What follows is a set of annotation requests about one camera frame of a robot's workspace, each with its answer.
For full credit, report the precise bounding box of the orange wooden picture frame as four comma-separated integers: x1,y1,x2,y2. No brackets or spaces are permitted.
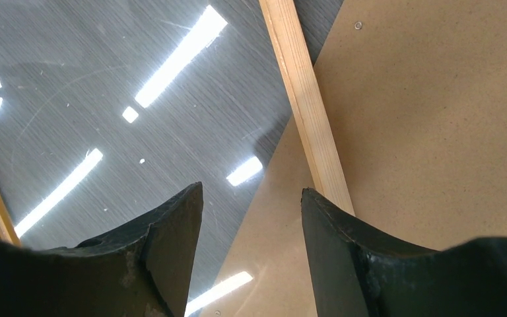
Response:
0,1,341,244

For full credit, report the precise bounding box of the brown backing board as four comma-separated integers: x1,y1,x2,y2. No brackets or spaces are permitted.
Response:
201,1,507,316

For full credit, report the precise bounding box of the clear acrylic sheet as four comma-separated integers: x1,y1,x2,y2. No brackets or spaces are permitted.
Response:
0,1,315,316

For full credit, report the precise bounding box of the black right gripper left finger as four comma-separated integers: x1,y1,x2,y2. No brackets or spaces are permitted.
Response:
0,182,203,316

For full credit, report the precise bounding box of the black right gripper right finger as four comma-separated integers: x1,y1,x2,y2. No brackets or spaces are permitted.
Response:
301,188,507,316

